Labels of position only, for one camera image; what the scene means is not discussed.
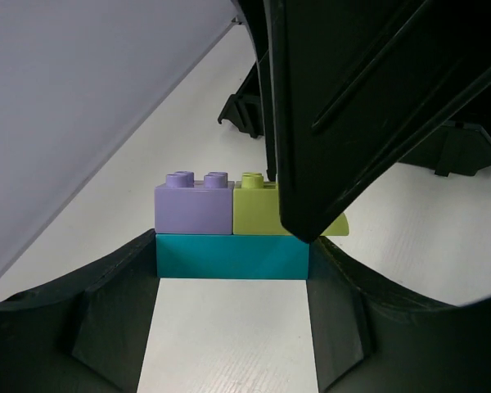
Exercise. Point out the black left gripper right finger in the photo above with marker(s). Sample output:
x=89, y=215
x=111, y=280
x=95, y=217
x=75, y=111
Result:
x=372, y=335

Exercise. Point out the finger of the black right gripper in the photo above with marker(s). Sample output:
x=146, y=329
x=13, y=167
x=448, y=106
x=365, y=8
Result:
x=254, y=96
x=357, y=85

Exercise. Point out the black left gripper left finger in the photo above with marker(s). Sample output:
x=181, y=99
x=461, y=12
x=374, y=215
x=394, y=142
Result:
x=85, y=331

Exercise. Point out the teal long lego brick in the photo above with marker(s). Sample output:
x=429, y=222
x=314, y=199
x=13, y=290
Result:
x=253, y=257

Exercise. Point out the lime green sloped lego brick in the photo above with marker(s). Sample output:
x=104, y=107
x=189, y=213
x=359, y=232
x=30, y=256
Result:
x=256, y=207

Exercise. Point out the purple square lego brick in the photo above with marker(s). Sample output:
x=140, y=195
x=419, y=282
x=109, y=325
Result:
x=184, y=205

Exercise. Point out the black four-compartment sorting bin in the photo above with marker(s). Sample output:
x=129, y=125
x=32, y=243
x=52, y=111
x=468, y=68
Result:
x=461, y=145

